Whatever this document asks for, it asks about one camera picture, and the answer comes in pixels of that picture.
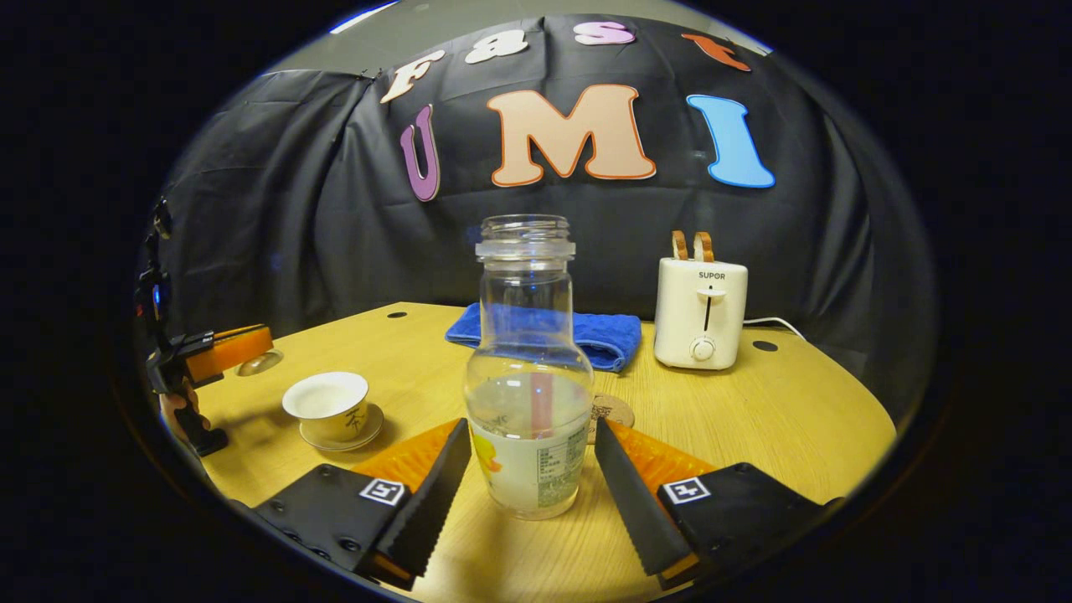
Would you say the white toaster cable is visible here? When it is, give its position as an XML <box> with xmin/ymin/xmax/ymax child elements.
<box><xmin>743</xmin><ymin>317</ymin><xmax>807</xmax><ymax>340</ymax></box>

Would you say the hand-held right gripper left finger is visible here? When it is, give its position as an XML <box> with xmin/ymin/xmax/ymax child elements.
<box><xmin>251</xmin><ymin>418</ymin><xmax>472</xmax><ymax>587</ymax></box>

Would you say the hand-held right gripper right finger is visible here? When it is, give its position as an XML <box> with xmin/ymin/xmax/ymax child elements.
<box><xmin>595</xmin><ymin>418</ymin><xmax>843</xmax><ymax>589</ymax></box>

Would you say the cream ceramic saucer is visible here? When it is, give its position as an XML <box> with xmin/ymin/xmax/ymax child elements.
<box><xmin>299</xmin><ymin>404</ymin><xmax>385</xmax><ymax>453</ymax></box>

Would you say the round brown coaster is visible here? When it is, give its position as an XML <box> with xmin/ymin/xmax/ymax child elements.
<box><xmin>586</xmin><ymin>394</ymin><xmax>636</xmax><ymax>445</ymax></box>

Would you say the cream ceramic teacup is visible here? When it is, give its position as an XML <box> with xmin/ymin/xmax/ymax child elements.
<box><xmin>281</xmin><ymin>371</ymin><xmax>370</xmax><ymax>443</ymax></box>

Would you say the black backdrop cloth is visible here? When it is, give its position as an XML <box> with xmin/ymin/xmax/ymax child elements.
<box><xmin>138</xmin><ymin>15</ymin><xmax>937</xmax><ymax>420</ymax></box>

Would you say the clear glass water bottle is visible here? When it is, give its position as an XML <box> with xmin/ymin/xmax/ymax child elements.
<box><xmin>464</xmin><ymin>214</ymin><xmax>595</xmax><ymax>521</ymax></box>

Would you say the folded blue towel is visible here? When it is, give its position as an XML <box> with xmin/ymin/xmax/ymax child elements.
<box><xmin>445</xmin><ymin>302</ymin><xmax>642</xmax><ymax>373</ymax></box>

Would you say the white toaster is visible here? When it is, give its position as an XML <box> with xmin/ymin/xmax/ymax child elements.
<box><xmin>653</xmin><ymin>256</ymin><xmax>749</xmax><ymax>371</ymax></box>

